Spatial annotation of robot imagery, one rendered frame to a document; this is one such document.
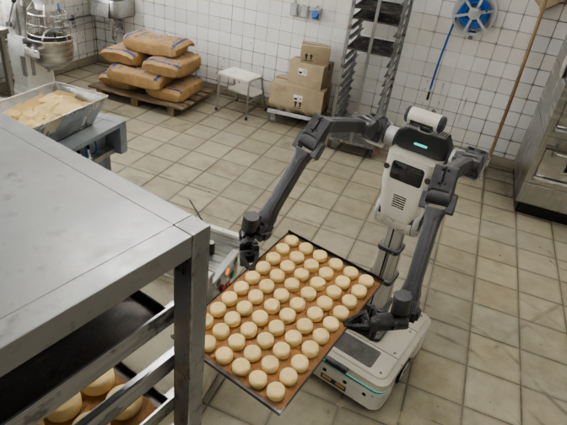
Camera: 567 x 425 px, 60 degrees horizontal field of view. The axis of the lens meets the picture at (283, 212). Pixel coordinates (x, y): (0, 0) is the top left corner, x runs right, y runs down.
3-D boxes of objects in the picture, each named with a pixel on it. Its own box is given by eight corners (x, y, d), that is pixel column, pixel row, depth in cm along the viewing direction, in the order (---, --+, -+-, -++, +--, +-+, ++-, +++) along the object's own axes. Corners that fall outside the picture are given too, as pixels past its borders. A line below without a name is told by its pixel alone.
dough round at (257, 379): (245, 382, 135) (245, 378, 134) (256, 370, 139) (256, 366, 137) (258, 393, 133) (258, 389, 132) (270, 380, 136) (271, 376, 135)
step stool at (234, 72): (267, 110, 586) (271, 72, 562) (245, 121, 552) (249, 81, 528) (235, 100, 603) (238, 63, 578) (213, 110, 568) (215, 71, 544)
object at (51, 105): (-45, 138, 183) (-49, 122, 180) (58, 98, 227) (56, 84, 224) (13, 156, 177) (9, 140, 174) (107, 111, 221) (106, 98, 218)
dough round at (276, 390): (288, 398, 132) (288, 395, 131) (270, 404, 131) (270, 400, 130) (281, 382, 136) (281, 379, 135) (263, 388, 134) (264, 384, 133)
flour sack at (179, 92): (178, 105, 536) (178, 93, 528) (144, 98, 544) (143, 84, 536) (207, 88, 595) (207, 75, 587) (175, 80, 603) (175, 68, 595)
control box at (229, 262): (205, 306, 202) (206, 280, 194) (230, 272, 221) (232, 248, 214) (213, 309, 201) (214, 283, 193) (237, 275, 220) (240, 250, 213)
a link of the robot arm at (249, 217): (271, 238, 187) (254, 225, 191) (277, 213, 180) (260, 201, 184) (249, 250, 179) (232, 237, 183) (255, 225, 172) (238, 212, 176)
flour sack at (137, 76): (103, 79, 541) (101, 64, 532) (124, 70, 576) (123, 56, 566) (161, 94, 527) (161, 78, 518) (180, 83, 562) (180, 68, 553)
